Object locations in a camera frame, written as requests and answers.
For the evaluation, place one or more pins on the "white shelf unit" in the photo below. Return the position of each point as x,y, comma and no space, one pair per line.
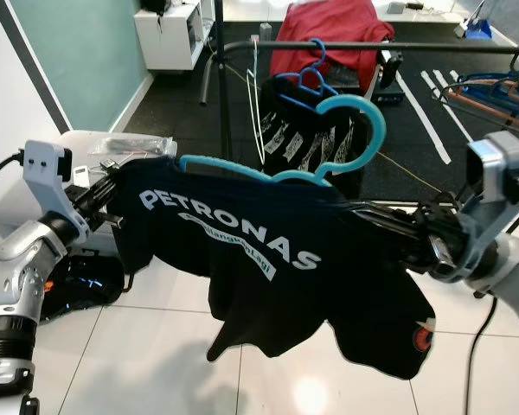
169,39

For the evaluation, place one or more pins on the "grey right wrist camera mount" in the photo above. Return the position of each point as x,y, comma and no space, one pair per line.
497,169

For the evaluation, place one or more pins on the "teal clothes hanger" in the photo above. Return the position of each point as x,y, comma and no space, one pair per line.
381,125

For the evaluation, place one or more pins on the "small grey box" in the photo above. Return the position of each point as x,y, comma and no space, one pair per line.
265,31

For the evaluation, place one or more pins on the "white clothes hanger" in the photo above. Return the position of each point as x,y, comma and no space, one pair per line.
257,104

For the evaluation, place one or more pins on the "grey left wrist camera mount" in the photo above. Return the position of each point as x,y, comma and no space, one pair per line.
48,164

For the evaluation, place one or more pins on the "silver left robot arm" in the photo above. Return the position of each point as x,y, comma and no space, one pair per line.
17,259

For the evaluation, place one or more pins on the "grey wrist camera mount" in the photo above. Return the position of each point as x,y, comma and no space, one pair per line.
48,164
497,169

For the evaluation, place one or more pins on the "grey upholstered ottoman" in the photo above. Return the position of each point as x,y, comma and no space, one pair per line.
95,164

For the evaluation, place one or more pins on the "black exercise machine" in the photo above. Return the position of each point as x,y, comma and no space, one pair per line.
387,73

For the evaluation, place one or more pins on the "blue clothes hanger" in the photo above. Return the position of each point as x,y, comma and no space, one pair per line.
317,54

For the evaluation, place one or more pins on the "black bag with orange mark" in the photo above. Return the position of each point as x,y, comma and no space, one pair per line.
82,290

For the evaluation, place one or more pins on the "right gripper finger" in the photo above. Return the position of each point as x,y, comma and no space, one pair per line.
389,219
406,242

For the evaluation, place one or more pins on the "black backpack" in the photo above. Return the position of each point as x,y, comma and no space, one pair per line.
154,5

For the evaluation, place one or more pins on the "black Petronas shirt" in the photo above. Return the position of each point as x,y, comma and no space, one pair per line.
268,285

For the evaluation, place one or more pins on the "blue dustpan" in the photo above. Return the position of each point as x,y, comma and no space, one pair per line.
478,31

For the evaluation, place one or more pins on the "red cloth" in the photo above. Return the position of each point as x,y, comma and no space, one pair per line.
337,30

